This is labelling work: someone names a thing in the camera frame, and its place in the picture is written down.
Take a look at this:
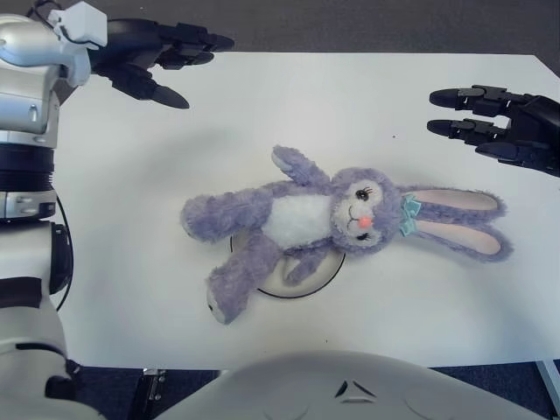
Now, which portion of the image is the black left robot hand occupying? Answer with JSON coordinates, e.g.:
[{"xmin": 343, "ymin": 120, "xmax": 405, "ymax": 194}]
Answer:
[{"xmin": 87, "ymin": 17, "xmax": 236, "ymax": 110}]

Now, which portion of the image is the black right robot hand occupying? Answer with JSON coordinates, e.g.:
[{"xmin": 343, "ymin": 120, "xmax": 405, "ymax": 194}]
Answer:
[{"xmin": 426, "ymin": 84, "xmax": 560, "ymax": 179}]

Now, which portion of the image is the purple plush bunny doll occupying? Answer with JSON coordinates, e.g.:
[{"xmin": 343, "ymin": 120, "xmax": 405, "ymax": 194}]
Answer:
[{"xmin": 180, "ymin": 144, "xmax": 515, "ymax": 326}]

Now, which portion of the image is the white plate with black rim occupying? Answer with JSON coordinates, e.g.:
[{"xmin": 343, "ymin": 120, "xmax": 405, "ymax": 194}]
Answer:
[{"xmin": 229, "ymin": 234, "xmax": 347, "ymax": 301}]

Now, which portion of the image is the white metal table leg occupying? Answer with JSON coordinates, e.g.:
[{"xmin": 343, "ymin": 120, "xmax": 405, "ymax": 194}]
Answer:
[{"xmin": 535, "ymin": 358, "xmax": 560, "ymax": 408}]

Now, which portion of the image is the grey robot torso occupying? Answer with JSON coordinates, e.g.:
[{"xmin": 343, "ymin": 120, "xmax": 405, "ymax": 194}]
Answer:
[{"xmin": 161, "ymin": 349, "xmax": 539, "ymax": 420}]

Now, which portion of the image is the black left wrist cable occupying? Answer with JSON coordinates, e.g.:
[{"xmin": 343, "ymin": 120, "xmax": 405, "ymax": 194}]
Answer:
[{"xmin": 25, "ymin": 0, "xmax": 65, "ymax": 32}]

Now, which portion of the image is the black left elbow cable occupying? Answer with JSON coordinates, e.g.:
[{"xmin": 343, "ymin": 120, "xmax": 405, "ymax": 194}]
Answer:
[{"xmin": 54, "ymin": 190, "xmax": 74, "ymax": 312}]

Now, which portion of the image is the silver metal bracket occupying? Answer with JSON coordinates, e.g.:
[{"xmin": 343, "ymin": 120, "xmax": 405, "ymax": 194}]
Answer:
[{"xmin": 142, "ymin": 367, "xmax": 167, "ymax": 402}]

